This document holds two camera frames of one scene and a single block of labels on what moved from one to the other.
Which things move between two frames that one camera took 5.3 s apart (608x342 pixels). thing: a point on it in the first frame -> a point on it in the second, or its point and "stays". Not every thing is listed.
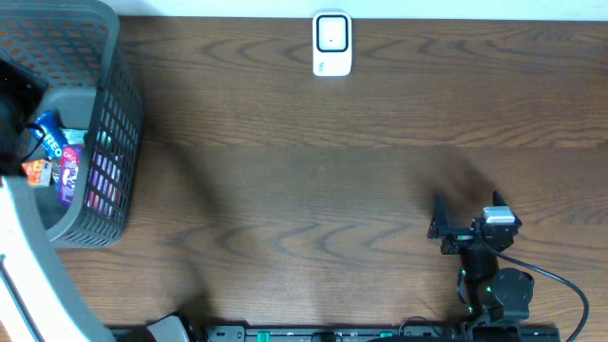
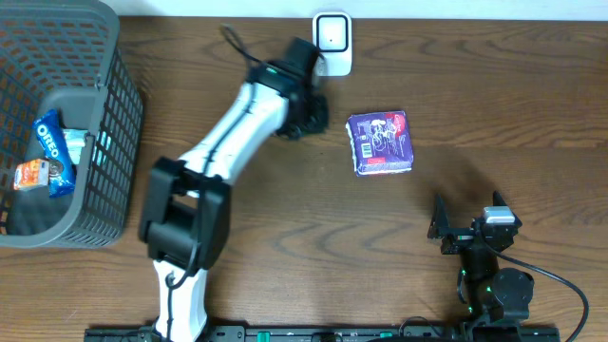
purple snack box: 70,156 -> 380,142
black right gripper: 458,238 stays
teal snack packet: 74,136 stays
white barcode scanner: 332,44 stays
